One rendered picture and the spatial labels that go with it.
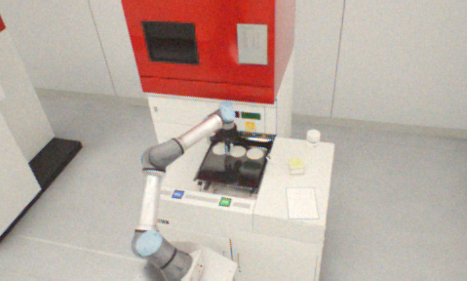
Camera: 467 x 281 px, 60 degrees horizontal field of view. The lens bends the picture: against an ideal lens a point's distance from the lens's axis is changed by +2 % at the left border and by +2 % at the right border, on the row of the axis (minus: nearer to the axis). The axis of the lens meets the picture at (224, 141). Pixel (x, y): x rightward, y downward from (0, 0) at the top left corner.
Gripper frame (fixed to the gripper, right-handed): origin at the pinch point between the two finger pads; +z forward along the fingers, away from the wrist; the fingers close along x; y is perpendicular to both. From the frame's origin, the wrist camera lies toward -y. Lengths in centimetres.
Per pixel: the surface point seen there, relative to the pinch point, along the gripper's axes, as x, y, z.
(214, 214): -39.7, -26.1, 0.0
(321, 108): 94, 142, 73
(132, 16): 40, -30, -79
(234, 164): -9.6, 0.4, 1.3
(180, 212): -27.4, -40.2, 3.1
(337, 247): -36, 65, 91
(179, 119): 34.6, -16.2, -9.9
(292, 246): -66, 5, 14
